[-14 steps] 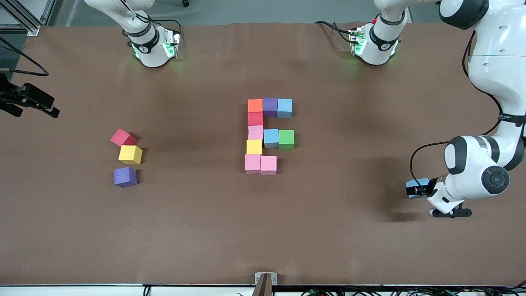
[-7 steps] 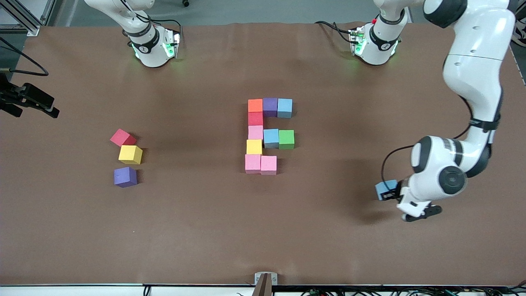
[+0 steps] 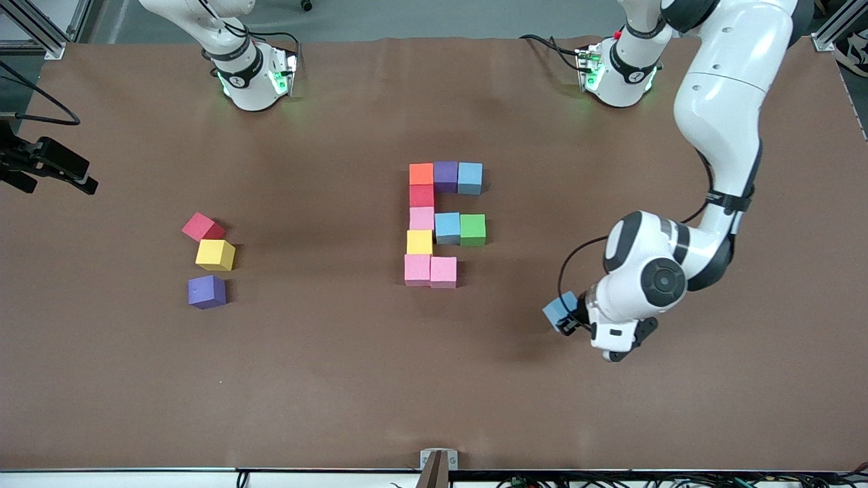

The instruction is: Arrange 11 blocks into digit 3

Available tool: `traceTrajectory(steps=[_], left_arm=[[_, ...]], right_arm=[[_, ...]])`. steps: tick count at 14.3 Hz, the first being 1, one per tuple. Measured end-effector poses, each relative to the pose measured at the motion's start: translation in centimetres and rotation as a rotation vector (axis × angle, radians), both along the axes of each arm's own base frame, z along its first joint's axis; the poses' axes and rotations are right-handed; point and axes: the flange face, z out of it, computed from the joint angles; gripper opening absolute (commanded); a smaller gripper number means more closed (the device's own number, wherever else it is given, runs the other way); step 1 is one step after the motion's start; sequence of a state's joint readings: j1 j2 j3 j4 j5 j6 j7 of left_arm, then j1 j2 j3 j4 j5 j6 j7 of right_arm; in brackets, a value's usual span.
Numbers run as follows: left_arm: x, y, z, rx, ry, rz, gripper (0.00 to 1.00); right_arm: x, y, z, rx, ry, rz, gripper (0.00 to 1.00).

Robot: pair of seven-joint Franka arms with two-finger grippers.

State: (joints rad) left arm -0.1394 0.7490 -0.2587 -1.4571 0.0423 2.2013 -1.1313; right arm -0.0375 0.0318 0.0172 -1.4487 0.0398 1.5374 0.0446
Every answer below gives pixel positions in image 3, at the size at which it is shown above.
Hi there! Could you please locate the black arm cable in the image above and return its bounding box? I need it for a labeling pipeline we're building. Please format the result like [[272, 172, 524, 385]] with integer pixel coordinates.
[[557, 152, 714, 323], [0, 61, 82, 127]]

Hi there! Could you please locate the base connector plate green light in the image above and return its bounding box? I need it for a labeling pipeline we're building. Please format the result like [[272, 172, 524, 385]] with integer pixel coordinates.
[[270, 49, 299, 97], [575, 44, 606, 92]]

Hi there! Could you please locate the pale pink foam cube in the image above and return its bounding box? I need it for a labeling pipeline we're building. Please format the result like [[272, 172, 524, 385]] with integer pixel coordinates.
[[430, 256, 458, 290]]

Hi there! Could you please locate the aluminium frame profile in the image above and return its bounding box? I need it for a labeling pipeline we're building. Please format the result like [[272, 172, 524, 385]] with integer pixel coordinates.
[[0, 0, 94, 60], [812, 0, 868, 53]]

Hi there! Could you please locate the black white patterned object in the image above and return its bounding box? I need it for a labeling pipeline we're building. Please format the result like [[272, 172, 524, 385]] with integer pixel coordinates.
[[833, 28, 868, 77]]

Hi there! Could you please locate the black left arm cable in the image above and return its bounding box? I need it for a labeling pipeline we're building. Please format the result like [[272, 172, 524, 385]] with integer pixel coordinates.
[[557, 152, 714, 323]]

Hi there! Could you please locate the green foam cube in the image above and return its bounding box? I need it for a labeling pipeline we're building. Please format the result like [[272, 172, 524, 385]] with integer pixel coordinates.
[[460, 213, 487, 247]]

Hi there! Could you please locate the grey metal mounting bracket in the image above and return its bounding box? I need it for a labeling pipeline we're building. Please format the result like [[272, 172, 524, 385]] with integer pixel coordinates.
[[415, 449, 459, 488]]

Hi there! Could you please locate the rose red foam cube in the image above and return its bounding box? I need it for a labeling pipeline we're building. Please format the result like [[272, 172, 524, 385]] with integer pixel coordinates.
[[181, 212, 226, 243]]

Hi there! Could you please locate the purple foam cube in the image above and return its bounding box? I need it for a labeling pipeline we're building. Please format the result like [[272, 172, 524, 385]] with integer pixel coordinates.
[[433, 161, 459, 195], [188, 274, 228, 310]]

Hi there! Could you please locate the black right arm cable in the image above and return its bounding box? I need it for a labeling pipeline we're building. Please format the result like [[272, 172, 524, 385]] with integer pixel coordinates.
[[0, 61, 82, 127]]

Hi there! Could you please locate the black base cable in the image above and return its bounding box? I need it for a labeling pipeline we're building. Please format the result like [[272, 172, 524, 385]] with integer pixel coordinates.
[[519, 33, 584, 72], [254, 32, 303, 68]]

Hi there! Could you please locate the white table edge rail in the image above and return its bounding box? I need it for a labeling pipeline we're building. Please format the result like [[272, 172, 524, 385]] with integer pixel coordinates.
[[0, 466, 868, 488]]

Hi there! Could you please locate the blue foam cube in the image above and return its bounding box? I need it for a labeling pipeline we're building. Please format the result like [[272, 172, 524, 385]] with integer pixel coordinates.
[[457, 162, 484, 196], [542, 291, 579, 333], [435, 212, 462, 245]]

